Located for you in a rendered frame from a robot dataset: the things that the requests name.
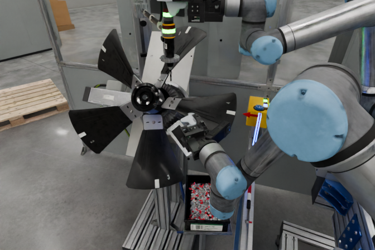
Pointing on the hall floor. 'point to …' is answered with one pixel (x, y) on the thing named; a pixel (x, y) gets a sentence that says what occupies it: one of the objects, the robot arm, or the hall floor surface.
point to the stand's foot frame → (151, 241)
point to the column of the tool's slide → (138, 18)
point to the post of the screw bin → (202, 242)
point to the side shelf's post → (184, 167)
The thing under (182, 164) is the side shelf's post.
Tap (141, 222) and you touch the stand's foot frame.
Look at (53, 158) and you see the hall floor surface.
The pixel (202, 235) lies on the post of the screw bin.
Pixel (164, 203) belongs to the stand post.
